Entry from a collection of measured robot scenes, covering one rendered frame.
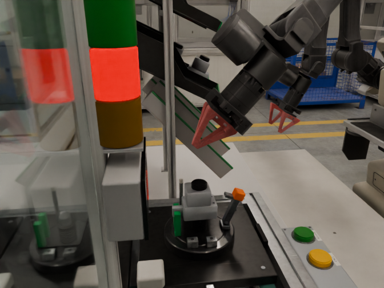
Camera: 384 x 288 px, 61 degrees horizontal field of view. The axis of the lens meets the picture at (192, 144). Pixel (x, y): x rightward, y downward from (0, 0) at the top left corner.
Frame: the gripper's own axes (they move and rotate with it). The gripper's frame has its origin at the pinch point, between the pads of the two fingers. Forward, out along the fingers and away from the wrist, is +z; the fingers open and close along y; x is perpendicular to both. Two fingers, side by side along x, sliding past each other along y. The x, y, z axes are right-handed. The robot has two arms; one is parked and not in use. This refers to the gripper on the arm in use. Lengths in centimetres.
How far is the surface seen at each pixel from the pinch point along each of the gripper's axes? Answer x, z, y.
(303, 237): 29.2, 1.1, 3.0
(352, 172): 205, -29, -196
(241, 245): 19.6, 9.8, 3.6
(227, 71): 111, -26, -407
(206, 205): 8.7, 7.8, 2.3
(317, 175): 56, -9, -42
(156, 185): 15, 28, -41
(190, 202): 5.9, 9.0, 2.4
